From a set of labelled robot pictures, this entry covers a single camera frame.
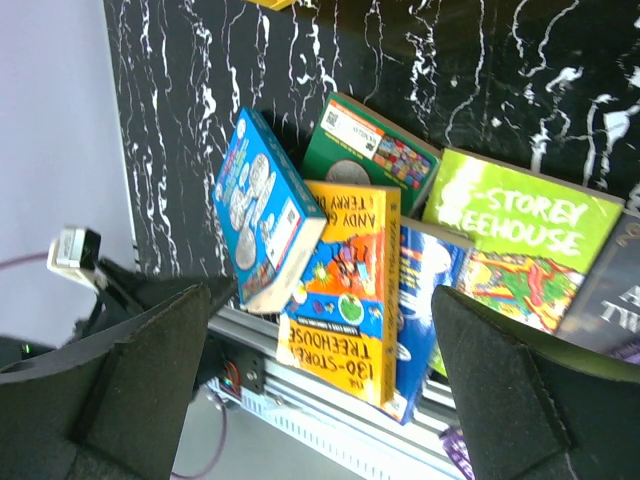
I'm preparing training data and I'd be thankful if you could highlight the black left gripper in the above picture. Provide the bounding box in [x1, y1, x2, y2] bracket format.
[1, 258, 237, 369]

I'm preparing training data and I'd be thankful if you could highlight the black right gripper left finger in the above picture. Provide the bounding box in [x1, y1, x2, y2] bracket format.
[1, 285, 211, 479]

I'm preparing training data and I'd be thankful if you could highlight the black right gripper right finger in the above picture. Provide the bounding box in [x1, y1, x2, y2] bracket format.
[432, 286, 639, 479]

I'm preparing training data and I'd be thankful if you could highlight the light blue treehouse book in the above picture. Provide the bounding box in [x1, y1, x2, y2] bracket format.
[212, 108, 327, 314]

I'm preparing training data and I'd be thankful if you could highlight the dark blue treehouse book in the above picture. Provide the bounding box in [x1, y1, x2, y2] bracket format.
[382, 217, 473, 425]

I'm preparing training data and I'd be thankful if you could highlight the yellow 130-storey treehouse book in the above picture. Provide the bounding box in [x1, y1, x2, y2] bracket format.
[276, 181, 401, 407]

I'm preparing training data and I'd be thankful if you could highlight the purple 52-storey treehouse book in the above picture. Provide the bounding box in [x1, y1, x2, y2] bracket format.
[441, 338, 639, 479]

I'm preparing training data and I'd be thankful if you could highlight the dark Tale of Two Cities book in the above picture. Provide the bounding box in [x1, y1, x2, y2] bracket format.
[555, 211, 640, 364]

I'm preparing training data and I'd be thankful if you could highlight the lime 65-storey treehouse book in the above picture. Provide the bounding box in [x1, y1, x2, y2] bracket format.
[422, 148, 624, 333]

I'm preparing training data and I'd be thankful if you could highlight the green treehouse book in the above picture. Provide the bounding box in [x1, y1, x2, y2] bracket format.
[300, 92, 441, 218]

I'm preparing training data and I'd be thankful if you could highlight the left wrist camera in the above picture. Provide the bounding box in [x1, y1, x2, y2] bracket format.
[47, 225, 102, 274]

